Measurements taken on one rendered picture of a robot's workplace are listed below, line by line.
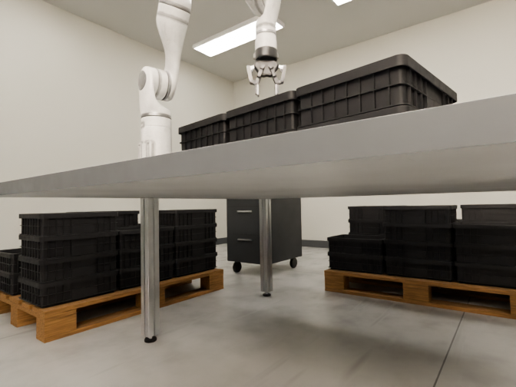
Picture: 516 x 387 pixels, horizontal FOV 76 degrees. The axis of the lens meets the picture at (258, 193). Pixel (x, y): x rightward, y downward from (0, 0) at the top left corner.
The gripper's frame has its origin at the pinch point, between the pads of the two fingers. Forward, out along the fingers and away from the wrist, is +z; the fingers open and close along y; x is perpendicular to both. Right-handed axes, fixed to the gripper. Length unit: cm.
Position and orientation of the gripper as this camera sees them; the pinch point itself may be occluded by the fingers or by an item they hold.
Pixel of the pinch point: (266, 91)
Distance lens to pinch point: 118.4
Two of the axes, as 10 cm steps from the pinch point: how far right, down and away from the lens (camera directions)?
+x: 0.1, 0.4, 10.0
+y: 10.0, -0.2, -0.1
